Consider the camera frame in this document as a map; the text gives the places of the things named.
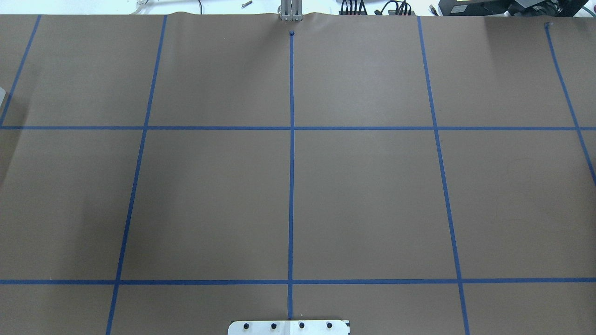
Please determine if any clear plastic bin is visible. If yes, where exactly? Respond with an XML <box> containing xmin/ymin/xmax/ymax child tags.
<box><xmin>0</xmin><ymin>87</ymin><xmax>6</xmax><ymax>105</ymax></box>

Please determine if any aluminium frame post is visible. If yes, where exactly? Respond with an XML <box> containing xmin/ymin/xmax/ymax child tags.
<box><xmin>278</xmin><ymin>0</ymin><xmax>304</xmax><ymax>21</ymax></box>

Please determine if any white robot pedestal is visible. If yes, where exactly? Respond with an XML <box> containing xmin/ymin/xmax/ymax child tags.
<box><xmin>227</xmin><ymin>320</ymin><xmax>351</xmax><ymax>335</ymax></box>

